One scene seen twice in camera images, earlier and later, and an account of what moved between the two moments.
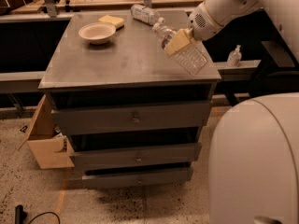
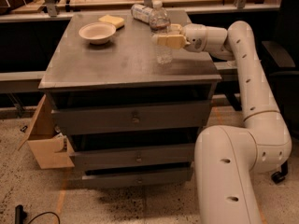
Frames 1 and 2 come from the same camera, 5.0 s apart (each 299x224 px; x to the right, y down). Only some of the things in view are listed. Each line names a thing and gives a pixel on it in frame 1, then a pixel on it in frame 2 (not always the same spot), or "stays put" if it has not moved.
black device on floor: x=20 y=214 stays put
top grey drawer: x=119 y=118 stays put
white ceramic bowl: x=97 y=33 stays put
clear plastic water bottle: x=191 y=58 to x=160 y=24
